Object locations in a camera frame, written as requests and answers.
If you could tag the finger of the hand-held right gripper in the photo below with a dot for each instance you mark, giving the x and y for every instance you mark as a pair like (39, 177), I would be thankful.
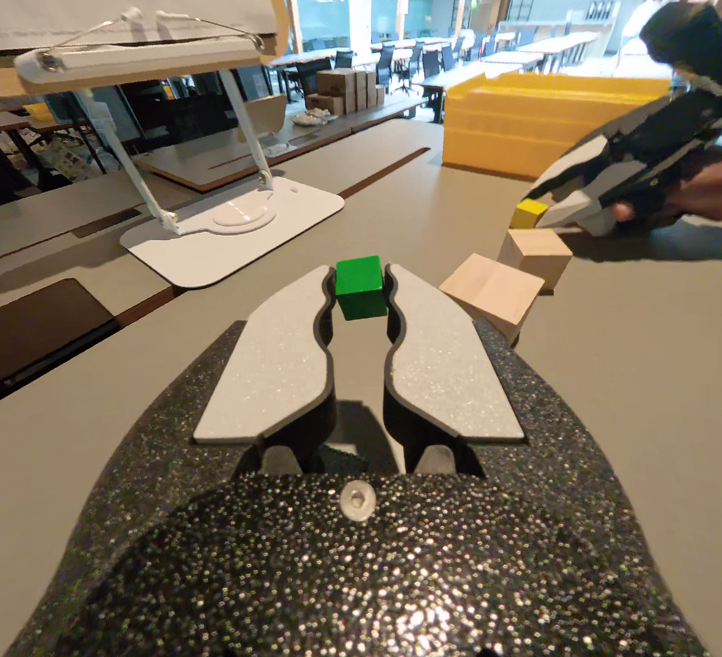
(569, 211)
(575, 160)

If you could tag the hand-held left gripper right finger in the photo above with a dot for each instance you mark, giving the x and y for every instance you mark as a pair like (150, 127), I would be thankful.
(445, 375)

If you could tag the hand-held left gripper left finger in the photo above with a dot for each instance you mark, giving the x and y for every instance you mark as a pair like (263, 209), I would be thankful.
(276, 375)

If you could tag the yellow wooden cube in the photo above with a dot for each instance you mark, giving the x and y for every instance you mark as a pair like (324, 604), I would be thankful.
(530, 212)

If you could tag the medium natural wooden cube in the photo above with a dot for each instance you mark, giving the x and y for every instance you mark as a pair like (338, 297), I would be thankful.
(536, 259)

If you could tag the large natural wooden cube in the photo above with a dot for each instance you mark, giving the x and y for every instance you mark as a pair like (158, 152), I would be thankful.
(493, 296)

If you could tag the green wooden cube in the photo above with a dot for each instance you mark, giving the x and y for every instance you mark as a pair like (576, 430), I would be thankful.
(360, 284)

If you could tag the person's right hand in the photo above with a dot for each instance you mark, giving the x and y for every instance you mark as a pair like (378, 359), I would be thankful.
(699, 189)

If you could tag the stack of yellow plastic bins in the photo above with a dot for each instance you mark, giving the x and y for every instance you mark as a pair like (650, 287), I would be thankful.
(507, 126)

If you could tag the white and wood document stand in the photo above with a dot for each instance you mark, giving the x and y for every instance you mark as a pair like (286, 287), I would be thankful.
(304, 205)

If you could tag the group of black office chairs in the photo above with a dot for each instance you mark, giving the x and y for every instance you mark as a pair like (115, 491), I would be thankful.
(386, 62)

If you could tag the grey desk with wooden edge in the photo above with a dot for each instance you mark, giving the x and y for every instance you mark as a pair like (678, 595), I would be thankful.
(316, 141)

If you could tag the stack of cardboard boxes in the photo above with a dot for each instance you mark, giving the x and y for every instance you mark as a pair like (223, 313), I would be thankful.
(335, 82)

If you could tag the white crumpled wrapper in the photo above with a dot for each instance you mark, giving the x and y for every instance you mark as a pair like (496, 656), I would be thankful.
(316, 116)

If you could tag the small wooden tablet stand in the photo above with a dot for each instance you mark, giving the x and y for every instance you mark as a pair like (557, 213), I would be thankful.
(265, 112)

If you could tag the grey desk with dark slot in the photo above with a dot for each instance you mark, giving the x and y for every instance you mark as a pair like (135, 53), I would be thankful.
(67, 205)

